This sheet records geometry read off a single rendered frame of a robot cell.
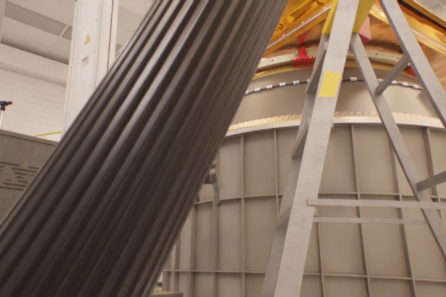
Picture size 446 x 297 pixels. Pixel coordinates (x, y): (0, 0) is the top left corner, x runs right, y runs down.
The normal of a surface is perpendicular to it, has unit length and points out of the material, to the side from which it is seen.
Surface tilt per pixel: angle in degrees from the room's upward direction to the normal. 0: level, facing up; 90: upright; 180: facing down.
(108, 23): 90
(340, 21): 87
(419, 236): 90
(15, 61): 90
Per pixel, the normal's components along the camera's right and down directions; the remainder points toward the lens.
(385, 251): 0.06, -0.28
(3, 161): 0.70, -0.19
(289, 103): -0.29, -0.69
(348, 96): 0.00, -0.70
